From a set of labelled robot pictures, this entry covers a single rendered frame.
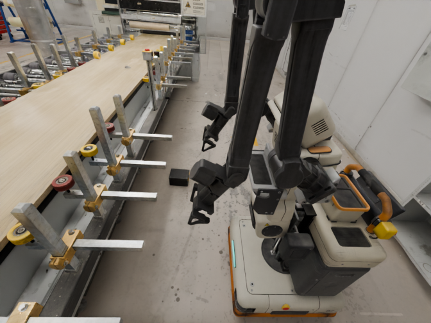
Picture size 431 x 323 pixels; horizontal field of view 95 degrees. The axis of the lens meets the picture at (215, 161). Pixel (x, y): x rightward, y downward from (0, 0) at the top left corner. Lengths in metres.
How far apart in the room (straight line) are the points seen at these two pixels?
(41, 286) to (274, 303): 1.15
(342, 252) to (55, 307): 1.13
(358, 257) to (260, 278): 0.60
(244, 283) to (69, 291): 0.89
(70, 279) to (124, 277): 0.75
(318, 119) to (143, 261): 1.55
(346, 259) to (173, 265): 1.17
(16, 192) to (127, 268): 0.94
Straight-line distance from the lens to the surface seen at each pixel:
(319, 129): 0.70
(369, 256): 1.14
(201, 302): 1.65
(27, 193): 1.16
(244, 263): 1.46
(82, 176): 0.98
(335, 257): 1.06
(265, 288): 1.44
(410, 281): 2.37
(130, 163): 1.25
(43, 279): 1.22
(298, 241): 1.06
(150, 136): 1.41
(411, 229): 2.56
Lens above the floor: 1.60
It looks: 40 degrees down
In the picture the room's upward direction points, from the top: 5 degrees clockwise
